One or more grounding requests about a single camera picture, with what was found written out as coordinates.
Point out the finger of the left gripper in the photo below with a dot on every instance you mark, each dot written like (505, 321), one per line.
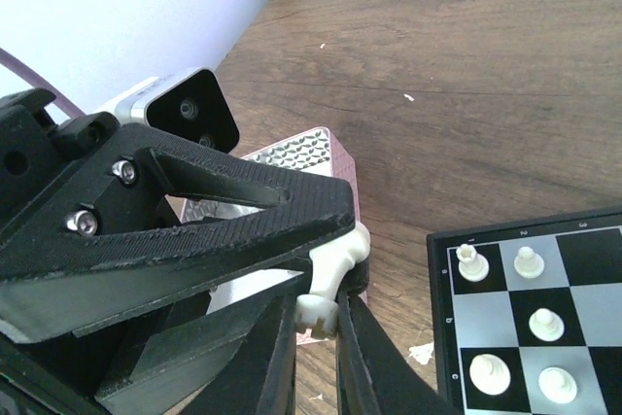
(160, 259)
(161, 361)

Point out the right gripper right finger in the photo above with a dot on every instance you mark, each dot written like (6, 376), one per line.
(372, 376)

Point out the pink metal tin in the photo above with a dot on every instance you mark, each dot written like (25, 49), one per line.
(316, 151)

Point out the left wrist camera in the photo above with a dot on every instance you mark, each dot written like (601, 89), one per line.
(188, 103)

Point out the white chess rook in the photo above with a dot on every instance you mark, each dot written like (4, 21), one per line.
(317, 310)

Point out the black white chessboard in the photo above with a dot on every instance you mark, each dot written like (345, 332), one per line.
(527, 315)

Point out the white chess piece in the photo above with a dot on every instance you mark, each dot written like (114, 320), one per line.
(472, 266)
(528, 264)

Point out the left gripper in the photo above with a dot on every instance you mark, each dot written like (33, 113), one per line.
(49, 173)

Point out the white chess pawn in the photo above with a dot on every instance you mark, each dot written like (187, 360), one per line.
(557, 385)
(489, 374)
(546, 325)

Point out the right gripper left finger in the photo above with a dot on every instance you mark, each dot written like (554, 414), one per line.
(256, 339)

